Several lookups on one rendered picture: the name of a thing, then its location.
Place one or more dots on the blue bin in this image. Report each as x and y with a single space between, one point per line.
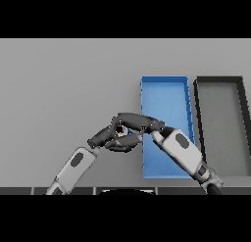
165 99

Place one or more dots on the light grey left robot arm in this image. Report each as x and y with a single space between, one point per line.
75 166

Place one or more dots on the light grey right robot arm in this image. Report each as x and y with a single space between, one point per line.
183 150

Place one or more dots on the dark grey bin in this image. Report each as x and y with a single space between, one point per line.
222 121

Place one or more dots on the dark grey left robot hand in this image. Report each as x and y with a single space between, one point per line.
112 139

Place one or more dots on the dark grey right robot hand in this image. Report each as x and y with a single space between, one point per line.
137 121

